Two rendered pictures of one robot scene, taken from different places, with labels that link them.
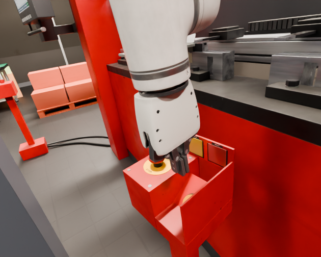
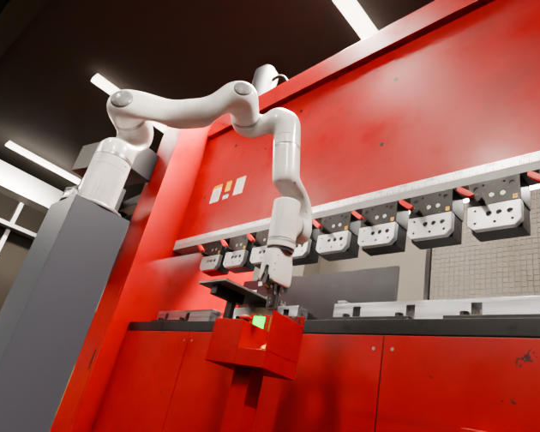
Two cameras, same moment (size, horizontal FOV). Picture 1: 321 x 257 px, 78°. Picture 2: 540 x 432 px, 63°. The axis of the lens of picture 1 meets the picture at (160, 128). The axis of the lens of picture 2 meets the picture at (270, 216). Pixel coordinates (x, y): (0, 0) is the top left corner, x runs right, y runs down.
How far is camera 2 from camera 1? 109 cm
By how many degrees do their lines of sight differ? 53
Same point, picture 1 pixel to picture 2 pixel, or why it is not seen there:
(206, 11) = (305, 233)
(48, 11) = not seen: hidden behind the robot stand
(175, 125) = (281, 268)
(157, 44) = (288, 228)
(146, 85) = (278, 242)
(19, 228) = (66, 351)
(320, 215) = (358, 393)
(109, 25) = (159, 281)
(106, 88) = (110, 354)
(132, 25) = (281, 219)
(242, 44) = not seen: hidden behind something
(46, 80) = not seen: outside the picture
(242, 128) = (309, 342)
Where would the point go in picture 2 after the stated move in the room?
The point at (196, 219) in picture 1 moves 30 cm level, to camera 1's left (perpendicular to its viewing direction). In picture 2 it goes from (276, 336) to (166, 304)
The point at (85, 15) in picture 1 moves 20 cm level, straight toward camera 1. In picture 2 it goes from (142, 258) to (153, 251)
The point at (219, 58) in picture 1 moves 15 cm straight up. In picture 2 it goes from (295, 309) to (302, 273)
